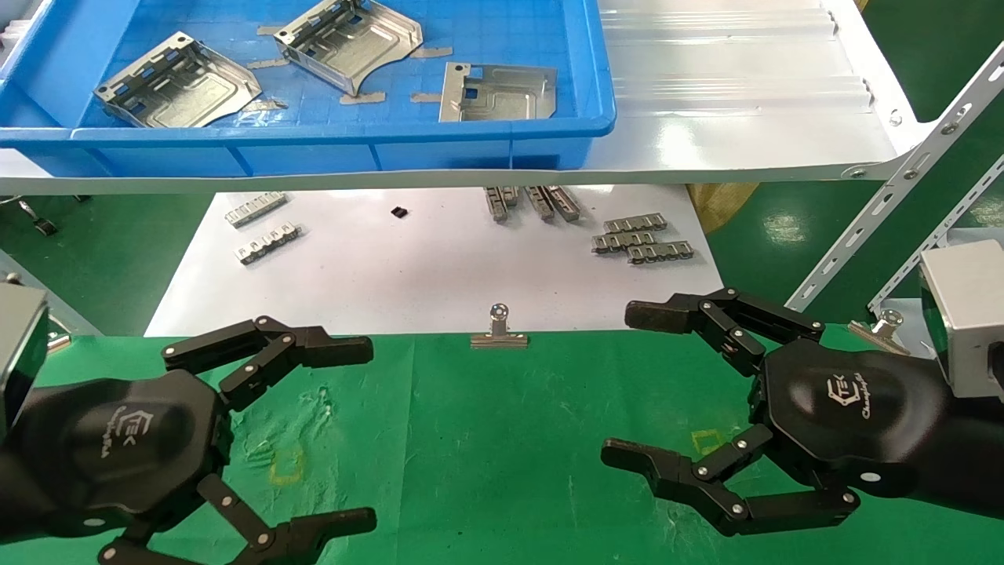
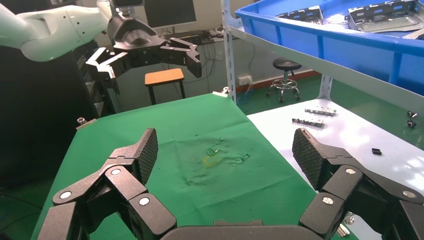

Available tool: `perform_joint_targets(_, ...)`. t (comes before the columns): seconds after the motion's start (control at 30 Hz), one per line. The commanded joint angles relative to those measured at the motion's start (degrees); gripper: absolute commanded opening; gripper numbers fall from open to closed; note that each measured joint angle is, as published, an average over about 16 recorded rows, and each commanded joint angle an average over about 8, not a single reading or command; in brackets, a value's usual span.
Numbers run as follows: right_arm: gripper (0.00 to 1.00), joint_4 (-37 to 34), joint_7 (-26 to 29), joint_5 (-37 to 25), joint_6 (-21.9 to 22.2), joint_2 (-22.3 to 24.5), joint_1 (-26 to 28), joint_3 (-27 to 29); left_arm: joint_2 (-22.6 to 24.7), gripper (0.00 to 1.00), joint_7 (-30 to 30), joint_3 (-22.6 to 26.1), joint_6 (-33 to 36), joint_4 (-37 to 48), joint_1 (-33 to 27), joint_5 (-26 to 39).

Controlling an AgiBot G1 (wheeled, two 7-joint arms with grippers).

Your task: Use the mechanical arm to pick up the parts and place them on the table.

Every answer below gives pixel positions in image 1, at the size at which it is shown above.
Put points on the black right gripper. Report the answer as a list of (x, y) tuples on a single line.
[(847, 408)]

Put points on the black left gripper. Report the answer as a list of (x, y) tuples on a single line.
[(125, 447)]

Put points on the bent sheet metal bracket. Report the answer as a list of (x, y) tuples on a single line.
[(369, 47), (188, 90)]

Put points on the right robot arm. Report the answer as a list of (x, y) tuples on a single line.
[(973, 455)]

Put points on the green table cloth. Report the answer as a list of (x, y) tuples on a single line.
[(502, 455)]

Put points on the silver binder clip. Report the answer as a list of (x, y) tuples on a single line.
[(886, 323), (499, 340), (59, 341)]

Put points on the brown cardboard piece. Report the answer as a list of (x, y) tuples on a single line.
[(718, 205)]

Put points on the blue plastic bin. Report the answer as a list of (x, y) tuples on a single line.
[(314, 153)]

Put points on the flat sheet metal plate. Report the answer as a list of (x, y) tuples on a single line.
[(510, 98)]

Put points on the grey tape strip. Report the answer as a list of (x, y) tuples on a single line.
[(268, 63), (362, 97), (426, 97), (269, 30), (265, 105), (431, 52)]

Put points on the perforated metal shelf post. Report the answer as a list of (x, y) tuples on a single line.
[(941, 235), (902, 176), (59, 308)]

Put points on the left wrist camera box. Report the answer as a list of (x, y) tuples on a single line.
[(20, 345)]

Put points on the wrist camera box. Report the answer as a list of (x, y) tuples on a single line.
[(20, 345), (969, 314)]

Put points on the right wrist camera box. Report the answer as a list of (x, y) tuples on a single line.
[(969, 314)]

